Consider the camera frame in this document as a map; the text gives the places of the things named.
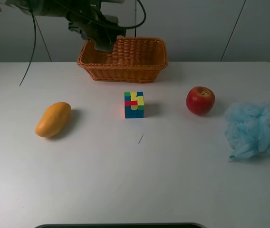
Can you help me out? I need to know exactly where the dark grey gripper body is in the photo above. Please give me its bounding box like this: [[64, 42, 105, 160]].
[[67, 11, 126, 43]]

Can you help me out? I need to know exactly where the grey whiteboard eraser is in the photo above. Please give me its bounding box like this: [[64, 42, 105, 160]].
[[95, 33, 117, 54]]

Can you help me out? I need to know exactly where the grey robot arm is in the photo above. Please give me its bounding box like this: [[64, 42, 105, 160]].
[[5, 0, 126, 47]]

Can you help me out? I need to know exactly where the orange wicker basket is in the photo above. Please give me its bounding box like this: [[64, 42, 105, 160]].
[[77, 37, 168, 83]]

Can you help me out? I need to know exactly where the multicoloured puzzle cube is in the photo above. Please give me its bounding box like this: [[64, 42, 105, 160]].
[[124, 91, 145, 119]]

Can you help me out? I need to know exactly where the yellow mango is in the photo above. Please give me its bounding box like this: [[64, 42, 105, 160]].
[[35, 102, 72, 138]]

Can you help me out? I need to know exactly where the red apple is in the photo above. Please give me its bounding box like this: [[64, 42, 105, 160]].
[[186, 86, 215, 115]]

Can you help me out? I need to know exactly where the light blue bath loofah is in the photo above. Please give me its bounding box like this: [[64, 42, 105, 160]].
[[225, 102, 270, 161]]

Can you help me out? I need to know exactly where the black cable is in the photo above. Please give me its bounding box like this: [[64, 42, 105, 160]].
[[19, 0, 147, 86]]

